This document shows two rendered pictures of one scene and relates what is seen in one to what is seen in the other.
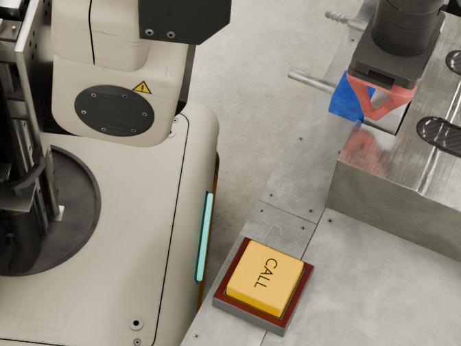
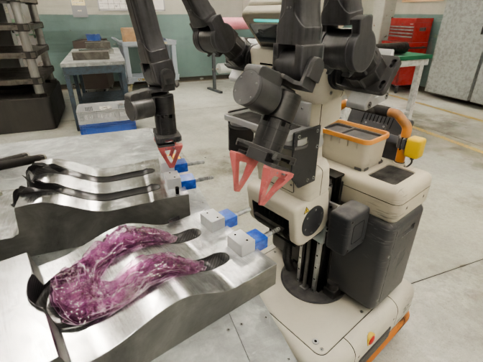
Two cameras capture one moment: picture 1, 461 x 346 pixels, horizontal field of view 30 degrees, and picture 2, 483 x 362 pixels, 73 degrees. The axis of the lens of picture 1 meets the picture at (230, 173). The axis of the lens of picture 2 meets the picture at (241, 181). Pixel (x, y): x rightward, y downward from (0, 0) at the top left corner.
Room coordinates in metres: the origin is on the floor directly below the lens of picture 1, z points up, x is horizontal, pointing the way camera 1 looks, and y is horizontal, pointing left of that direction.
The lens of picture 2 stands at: (1.40, -0.57, 1.30)
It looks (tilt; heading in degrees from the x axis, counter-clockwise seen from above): 27 degrees down; 139
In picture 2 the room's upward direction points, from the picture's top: straight up
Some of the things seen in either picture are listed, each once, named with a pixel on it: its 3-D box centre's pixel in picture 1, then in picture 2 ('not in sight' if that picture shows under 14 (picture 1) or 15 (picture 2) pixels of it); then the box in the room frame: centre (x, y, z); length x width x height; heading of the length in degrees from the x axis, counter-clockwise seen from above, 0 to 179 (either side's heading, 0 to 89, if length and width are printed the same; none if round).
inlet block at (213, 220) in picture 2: not in sight; (228, 217); (0.88, -0.15, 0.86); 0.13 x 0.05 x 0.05; 87
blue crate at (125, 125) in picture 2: not in sight; (108, 126); (-2.46, 0.70, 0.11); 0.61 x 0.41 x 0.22; 70
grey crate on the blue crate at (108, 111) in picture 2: not in sight; (106, 112); (-2.46, 0.70, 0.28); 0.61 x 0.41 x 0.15; 70
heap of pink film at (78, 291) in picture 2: not in sight; (126, 261); (0.92, -0.42, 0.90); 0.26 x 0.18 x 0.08; 87
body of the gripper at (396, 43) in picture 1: (404, 21); (165, 125); (0.60, -0.15, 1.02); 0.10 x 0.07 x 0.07; 160
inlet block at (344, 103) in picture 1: (345, 93); (182, 164); (0.61, -0.11, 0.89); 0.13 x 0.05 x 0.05; 70
